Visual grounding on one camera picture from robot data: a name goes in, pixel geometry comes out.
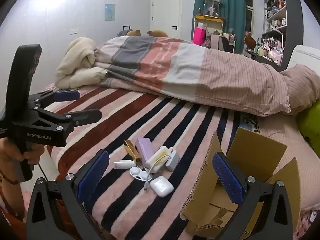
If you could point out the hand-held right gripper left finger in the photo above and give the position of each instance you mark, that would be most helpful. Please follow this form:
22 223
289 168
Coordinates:
93 173

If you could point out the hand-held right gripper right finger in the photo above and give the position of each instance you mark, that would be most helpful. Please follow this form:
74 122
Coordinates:
227 182

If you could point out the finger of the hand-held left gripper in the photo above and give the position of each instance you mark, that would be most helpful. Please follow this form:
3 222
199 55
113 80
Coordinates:
66 95
85 116

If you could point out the small white plug adapter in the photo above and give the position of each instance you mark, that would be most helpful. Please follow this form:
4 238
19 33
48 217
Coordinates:
123 164

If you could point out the brown cardboard box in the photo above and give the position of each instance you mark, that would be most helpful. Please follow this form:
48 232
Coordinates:
255 150

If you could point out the gold rectangular box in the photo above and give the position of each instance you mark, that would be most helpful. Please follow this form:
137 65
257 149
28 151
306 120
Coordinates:
132 151

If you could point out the purple power bank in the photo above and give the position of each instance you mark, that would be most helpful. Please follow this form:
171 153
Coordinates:
144 151

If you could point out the cream charger box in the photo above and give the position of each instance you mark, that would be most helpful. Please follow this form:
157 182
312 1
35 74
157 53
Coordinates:
157 157

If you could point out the person's left forearm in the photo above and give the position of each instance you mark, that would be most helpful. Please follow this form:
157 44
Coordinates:
10 195

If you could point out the person's left hand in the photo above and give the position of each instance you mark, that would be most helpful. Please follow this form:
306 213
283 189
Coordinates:
8 150

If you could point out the cream comforter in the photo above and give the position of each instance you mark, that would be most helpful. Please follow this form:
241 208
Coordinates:
77 62

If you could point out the blue printed cloth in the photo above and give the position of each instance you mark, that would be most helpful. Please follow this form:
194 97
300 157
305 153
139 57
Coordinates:
250 123

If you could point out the striped fleece blanket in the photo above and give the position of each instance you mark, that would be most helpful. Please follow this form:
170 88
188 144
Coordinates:
150 115

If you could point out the pink bed sheet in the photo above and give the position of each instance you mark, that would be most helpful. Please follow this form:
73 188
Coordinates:
282 132

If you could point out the dark suitcase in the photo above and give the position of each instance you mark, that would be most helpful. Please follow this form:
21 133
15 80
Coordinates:
122 33

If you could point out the green plush toy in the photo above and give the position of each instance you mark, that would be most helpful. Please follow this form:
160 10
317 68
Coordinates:
310 122

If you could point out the patchwork striped duvet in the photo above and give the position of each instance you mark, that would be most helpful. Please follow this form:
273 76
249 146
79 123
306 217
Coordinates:
175 65

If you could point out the pink striped pillow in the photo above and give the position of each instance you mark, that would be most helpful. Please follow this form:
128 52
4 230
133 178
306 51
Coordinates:
302 85

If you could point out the white door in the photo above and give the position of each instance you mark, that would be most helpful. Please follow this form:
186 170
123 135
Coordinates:
165 15

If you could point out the green bottle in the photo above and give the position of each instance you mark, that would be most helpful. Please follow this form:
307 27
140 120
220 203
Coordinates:
257 47

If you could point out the pink gift bag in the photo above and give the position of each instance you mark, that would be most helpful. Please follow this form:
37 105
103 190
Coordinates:
199 36

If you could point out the reddish brown plush toy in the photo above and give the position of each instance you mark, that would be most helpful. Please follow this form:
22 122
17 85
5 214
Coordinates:
250 40

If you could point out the white headboard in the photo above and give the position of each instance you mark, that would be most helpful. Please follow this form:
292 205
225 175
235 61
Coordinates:
305 55

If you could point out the yellow cabinet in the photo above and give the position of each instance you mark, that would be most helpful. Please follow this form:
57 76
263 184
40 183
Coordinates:
212 21

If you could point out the glass display case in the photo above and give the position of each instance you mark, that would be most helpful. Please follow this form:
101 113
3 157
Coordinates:
211 6

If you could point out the dark bookshelf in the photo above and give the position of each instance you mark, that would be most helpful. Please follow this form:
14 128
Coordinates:
292 17

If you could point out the teal curtain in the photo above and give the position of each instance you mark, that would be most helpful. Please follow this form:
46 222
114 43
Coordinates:
230 5

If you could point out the small blue wall poster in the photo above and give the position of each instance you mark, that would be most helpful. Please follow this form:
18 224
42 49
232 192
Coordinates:
110 12

